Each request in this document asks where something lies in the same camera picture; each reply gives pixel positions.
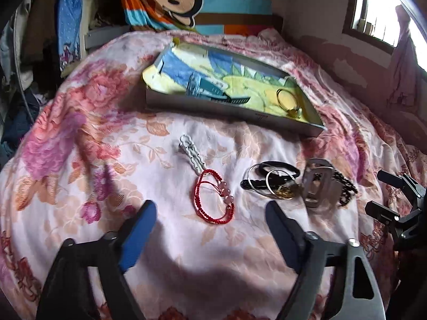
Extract teal wrist watch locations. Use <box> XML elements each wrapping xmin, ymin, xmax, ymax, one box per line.
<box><xmin>185</xmin><ymin>74</ymin><xmax>251</xmax><ymax>106</ymax></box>

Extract pink curtain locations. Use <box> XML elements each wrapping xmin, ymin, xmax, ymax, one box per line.
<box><xmin>388</xmin><ymin>5</ymin><xmax>427</xmax><ymax>108</ymax></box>

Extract gold wire bracelet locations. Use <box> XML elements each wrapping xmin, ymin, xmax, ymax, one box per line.
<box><xmin>276</xmin><ymin>88</ymin><xmax>303</xmax><ymax>119</ymax></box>

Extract grey shelf board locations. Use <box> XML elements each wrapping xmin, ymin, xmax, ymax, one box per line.
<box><xmin>83</xmin><ymin>26</ymin><xmax>131</xmax><ymax>51</ymax></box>

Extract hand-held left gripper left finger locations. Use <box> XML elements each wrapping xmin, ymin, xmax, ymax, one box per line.
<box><xmin>35</xmin><ymin>200</ymin><xmax>158</xmax><ymax>320</ymax></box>

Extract white chain bracelet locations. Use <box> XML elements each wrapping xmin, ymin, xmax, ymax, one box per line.
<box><xmin>178</xmin><ymin>134</ymin><xmax>206</xmax><ymax>174</ymax></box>

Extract black bead bracelet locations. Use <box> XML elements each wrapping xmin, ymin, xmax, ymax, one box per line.
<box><xmin>329</xmin><ymin>168</ymin><xmax>358</xmax><ymax>208</ymax></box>

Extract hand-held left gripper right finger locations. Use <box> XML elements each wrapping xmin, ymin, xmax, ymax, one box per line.
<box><xmin>264</xmin><ymin>201</ymin><xmax>386</xmax><ymax>320</ymax></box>

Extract blue dotted cloth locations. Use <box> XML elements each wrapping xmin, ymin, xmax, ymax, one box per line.
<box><xmin>56</xmin><ymin>0</ymin><xmax>89</xmax><ymax>73</ymax></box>

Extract floral pink blanket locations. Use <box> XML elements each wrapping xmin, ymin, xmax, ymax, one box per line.
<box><xmin>0</xmin><ymin>28</ymin><xmax>427</xmax><ymax>320</ymax></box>

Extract hanging clothes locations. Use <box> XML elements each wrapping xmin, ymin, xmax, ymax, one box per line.
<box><xmin>0</xmin><ymin>0</ymin><xmax>62</xmax><ymax>114</ymax></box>

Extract pile of clothes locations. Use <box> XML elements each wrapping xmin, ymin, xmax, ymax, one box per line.
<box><xmin>0</xmin><ymin>87</ymin><xmax>44</xmax><ymax>164</ymax></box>

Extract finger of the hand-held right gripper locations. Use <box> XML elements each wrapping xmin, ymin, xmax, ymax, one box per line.
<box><xmin>365</xmin><ymin>201</ymin><xmax>421</xmax><ymax>239</ymax></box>
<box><xmin>378</xmin><ymin>170</ymin><xmax>427</xmax><ymax>205</ymax></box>

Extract black hair tie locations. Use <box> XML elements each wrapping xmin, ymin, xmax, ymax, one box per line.
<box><xmin>255</xmin><ymin>161</ymin><xmax>301</xmax><ymax>187</ymax></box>

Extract window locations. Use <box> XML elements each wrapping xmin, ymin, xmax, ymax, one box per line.
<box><xmin>345</xmin><ymin>0</ymin><xmax>427</xmax><ymax>54</ymax></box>

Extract black hair clip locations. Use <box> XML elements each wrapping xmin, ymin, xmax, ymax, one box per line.
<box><xmin>240</xmin><ymin>178</ymin><xmax>278</xmax><ymax>194</ymax></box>

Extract striped monkey print blanket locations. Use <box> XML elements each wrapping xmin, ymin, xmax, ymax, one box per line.
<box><xmin>121</xmin><ymin>0</ymin><xmax>273</xmax><ymax>36</ymax></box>

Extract grey cardboard box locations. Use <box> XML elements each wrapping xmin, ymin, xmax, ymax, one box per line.
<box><xmin>142</xmin><ymin>38</ymin><xmax>326</xmax><ymax>138</ymax></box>

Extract gold chain jewelry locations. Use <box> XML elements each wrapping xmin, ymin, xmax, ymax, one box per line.
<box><xmin>273</xmin><ymin>187</ymin><xmax>298</xmax><ymax>201</ymax></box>

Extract red cord bracelet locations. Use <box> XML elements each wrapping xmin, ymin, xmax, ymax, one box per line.
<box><xmin>191</xmin><ymin>169</ymin><xmax>235</xmax><ymax>224</ymax></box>

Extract silver bangle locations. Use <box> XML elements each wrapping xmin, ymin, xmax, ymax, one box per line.
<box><xmin>247</xmin><ymin>165</ymin><xmax>288</xmax><ymax>198</ymax></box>

